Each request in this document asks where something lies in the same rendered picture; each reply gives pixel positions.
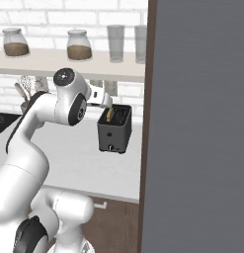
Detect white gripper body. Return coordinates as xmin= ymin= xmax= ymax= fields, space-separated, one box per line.
xmin=99 ymin=91 xmax=115 ymax=110

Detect slice of toasted bread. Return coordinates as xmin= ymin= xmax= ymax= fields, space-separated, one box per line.
xmin=106 ymin=108 xmax=115 ymax=124

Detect dark grey toaster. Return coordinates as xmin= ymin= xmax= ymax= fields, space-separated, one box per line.
xmin=96 ymin=104 xmax=133 ymax=155

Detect brown wooden side panel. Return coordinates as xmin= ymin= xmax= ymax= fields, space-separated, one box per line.
xmin=136 ymin=0 xmax=158 ymax=253

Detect clear drinking glass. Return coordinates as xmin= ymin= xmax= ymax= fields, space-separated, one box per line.
xmin=106 ymin=24 xmax=126 ymax=64
xmin=133 ymin=24 xmax=148 ymax=65

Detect glass jar with brown contents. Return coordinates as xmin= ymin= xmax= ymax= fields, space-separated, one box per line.
xmin=1 ymin=27 xmax=31 ymax=58
xmin=66 ymin=29 xmax=94 ymax=62

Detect white slotted spatula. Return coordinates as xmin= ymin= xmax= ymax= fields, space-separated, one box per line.
xmin=20 ymin=74 xmax=33 ymax=100

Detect grey utensil pot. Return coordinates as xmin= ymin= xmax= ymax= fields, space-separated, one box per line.
xmin=20 ymin=100 xmax=32 ymax=116

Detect wooden spoon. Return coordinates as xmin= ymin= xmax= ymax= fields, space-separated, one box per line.
xmin=13 ymin=82 xmax=29 ymax=104

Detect grey fridge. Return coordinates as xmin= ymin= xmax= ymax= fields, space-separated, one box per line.
xmin=140 ymin=0 xmax=244 ymax=253

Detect black hob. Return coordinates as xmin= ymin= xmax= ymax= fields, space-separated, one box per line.
xmin=0 ymin=112 xmax=23 ymax=139

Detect brown cupboard front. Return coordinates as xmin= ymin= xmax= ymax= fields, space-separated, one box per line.
xmin=47 ymin=196 xmax=140 ymax=253

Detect grey shelf bracket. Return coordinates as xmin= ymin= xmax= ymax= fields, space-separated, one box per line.
xmin=103 ymin=80 xmax=119 ymax=98
xmin=34 ymin=76 xmax=49 ymax=94

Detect pale wall shelf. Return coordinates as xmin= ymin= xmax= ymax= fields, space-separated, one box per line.
xmin=0 ymin=47 xmax=147 ymax=84

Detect white cupboard handle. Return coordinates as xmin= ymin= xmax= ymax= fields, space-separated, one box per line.
xmin=93 ymin=201 xmax=109 ymax=211

